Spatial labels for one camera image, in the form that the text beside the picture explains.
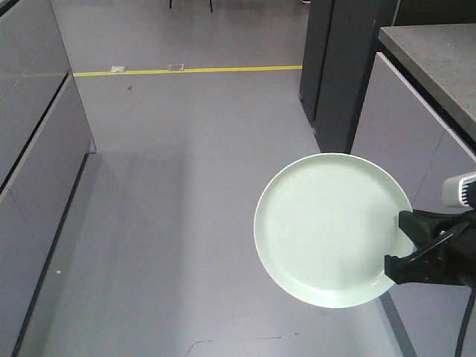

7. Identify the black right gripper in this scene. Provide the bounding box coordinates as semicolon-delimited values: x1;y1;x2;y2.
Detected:
384;210;475;286

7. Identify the light green round plate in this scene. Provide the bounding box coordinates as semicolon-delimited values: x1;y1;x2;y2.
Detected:
253;153;414;309

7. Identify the grey kitchen counter cabinet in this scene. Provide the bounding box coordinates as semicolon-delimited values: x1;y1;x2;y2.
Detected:
352;24;475;356

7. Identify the dark tall cabinet column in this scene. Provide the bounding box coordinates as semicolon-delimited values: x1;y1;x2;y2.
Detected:
299;1;398;153

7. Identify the grey opposite cabinet row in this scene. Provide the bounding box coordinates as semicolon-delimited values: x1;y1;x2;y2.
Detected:
1;1;92;356

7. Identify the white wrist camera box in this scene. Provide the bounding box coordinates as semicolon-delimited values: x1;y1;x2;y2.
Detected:
442;172;475;208

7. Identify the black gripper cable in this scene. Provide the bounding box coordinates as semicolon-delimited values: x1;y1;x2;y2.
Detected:
455;286;476;357

